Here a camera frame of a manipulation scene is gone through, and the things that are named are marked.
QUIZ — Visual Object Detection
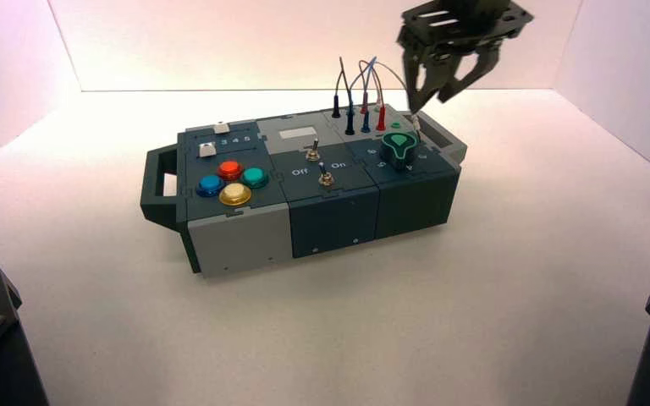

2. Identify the red jumper wire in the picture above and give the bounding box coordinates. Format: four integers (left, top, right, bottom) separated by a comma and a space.
358, 59, 387, 133

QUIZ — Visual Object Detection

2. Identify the green and black rotary knob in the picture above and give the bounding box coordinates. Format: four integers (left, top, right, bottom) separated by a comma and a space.
380, 133, 419, 173

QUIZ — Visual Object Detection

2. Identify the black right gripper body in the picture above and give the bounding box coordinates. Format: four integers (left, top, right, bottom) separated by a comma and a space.
396, 0, 535, 63

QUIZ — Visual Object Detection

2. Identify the grey and teal control box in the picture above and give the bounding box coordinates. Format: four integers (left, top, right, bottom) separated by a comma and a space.
140, 104, 468, 278

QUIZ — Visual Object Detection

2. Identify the green round push button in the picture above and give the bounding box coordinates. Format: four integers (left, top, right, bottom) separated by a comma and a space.
240, 167, 270, 190

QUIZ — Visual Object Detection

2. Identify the red round push button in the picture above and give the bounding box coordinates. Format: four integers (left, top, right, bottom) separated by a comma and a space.
216, 159, 245, 182

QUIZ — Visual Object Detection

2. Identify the black jumper wire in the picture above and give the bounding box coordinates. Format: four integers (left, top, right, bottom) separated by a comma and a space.
331, 56, 356, 137

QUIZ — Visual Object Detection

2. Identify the blue round push button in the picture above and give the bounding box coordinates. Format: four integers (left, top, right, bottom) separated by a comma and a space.
196, 173, 225, 199

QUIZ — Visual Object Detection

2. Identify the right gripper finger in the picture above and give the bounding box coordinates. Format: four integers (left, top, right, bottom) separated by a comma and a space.
438, 46, 500, 104
403, 52, 460, 113

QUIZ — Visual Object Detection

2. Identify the white jumper wire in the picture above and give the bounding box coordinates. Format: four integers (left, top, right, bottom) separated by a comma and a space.
372, 60, 424, 144

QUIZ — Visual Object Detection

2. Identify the yellow round push button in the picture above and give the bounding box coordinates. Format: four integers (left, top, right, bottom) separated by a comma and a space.
218, 182, 253, 208

